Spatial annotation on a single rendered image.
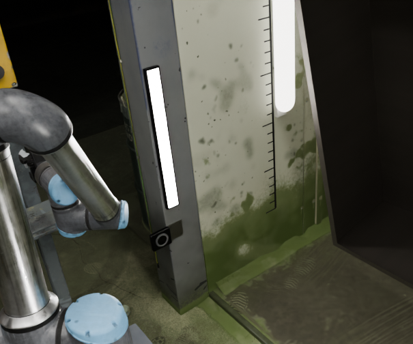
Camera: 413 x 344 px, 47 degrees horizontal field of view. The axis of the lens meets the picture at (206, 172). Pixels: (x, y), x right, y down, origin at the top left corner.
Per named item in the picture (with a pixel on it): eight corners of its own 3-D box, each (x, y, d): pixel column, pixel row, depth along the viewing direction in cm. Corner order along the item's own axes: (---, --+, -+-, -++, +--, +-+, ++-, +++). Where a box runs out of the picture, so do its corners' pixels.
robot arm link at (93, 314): (129, 381, 123) (116, 332, 114) (65, 381, 125) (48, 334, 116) (139, 334, 136) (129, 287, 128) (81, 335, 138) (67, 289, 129)
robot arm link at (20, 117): (52, 72, 99) (132, 203, 159) (-5, 77, 101) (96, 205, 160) (44, 119, 94) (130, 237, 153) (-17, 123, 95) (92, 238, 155)
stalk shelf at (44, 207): (72, 193, 204) (71, 190, 203) (94, 214, 187) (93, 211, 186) (-2, 222, 189) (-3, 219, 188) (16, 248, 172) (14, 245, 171)
